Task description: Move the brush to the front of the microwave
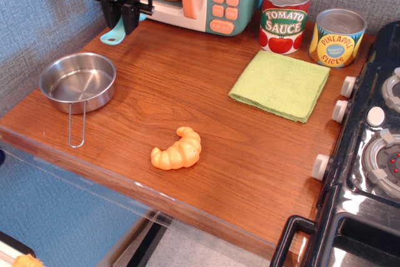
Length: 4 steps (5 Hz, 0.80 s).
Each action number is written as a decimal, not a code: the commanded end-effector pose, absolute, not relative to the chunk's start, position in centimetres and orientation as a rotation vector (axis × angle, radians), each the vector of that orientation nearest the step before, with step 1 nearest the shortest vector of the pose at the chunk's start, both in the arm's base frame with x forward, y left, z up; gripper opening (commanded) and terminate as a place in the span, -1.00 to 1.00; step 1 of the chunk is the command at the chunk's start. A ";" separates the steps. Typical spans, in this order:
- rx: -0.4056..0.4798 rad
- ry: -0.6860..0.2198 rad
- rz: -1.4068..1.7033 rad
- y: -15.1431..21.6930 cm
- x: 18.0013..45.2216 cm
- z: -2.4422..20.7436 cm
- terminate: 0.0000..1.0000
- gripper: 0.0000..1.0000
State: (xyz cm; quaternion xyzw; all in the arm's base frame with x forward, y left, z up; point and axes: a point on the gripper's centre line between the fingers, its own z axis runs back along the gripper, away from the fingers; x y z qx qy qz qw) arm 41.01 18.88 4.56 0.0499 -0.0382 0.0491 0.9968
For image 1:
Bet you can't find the white stove knob front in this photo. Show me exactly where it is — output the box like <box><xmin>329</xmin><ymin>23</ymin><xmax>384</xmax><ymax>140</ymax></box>
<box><xmin>311</xmin><ymin>154</ymin><xmax>330</xmax><ymax>181</ymax></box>

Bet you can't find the black oven door handle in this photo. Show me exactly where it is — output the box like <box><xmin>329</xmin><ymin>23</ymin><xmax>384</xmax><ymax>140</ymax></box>
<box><xmin>270</xmin><ymin>215</ymin><xmax>317</xmax><ymax>267</ymax></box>

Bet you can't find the white stove knob rear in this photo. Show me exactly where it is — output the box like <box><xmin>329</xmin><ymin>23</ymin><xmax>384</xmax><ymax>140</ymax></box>
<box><xmin>341</xmin><ymin>76</ymin><xmax>357</xmax><ymax>98</ymax></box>

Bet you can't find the white stove knob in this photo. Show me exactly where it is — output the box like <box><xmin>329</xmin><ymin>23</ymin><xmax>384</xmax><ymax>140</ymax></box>
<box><xmin>311</xmin><ymin>154</ymin><xmax>330</xmax><ymax>181</ymax></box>
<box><xmin>341</xmin><ymin>76</ymin><xmax>357</xmax><ymax>98</ymax></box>
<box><xmin>332</xmin><ymin>100</ymin><xmax>348</xmax><ymax>123</ymax></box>

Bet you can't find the white stove knob middle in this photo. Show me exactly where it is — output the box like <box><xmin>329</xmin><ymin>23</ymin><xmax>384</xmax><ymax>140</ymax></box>
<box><xmin>332</xmin><ymin>100</ymin><xmax>348</xmax><ymax>123</ymax></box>

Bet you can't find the green folded cloth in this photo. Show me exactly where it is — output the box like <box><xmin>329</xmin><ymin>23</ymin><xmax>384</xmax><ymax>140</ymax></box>
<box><xmin>229</xmin><ymin>51</ymin><xmax>330</xmax><ymax>123</ymax></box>

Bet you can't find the teal dish brush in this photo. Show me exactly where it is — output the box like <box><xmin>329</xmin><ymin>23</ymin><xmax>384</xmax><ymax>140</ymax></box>
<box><xmin>99</xmin><ymin>13</ymin><xmax>148</xmax><ymax>46</ymax></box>

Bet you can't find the orange plastic croissant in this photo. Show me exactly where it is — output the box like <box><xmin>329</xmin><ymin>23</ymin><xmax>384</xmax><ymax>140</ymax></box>
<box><xmin>151</xmin><ymin>126</ymin><xmax>202</xmax><ymax>170</ymax></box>

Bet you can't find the pineapple slices can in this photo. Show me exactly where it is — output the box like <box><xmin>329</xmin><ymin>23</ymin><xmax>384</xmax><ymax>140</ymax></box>
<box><xmin>309</xmin><ymin>8</ymin><xmax>367</xmax><ymax>68</ymax></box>

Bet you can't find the steel pan with handle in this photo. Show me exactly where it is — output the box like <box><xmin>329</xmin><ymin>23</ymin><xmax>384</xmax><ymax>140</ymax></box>
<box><xmin>39</xmin><ymin>53</ymin><xmax>117</xmax><ymax>148</ymax></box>

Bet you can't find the orange object at corner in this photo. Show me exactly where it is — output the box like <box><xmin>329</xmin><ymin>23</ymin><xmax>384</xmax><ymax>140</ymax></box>
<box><xmin>12</xmin><ymin>254</ymin><xmax>44</xmax><ymax>267</ymax></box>

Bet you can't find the black toy stove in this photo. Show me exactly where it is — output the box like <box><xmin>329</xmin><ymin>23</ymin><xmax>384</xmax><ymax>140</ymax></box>
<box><xmin>299</xmin><ymin>21</ymin><xmax>399</xmax><ymax>266</ymax></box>

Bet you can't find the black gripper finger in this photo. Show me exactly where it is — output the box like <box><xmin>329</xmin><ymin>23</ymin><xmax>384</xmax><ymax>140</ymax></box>
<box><xmin>100</xmin><ymin>0</ymin><xmax>121</xmax><ymax>29</ymax></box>
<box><xmin>121</xmin><ymin>4</ymin><xmax>139</xmax><ymax>35</ymax></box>

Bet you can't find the tomato sauce can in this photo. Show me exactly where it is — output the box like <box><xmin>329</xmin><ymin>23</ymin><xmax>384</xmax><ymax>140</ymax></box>
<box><xmin>259</xmin><ymin>0</ymin><xmax>311</xmax><ymax>54</ymax></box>

